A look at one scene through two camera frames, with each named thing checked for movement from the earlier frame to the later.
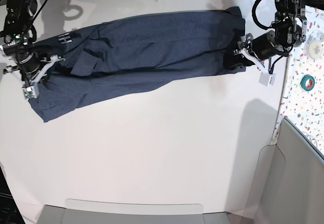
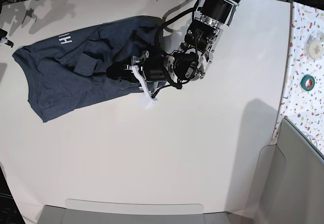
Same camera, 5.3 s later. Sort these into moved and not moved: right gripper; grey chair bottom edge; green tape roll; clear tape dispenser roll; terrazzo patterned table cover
Moved: right gripper
Not moved: grey chair bottom edge; green tape roll; terrazzo patterned table cover; clear tape dispenser roll
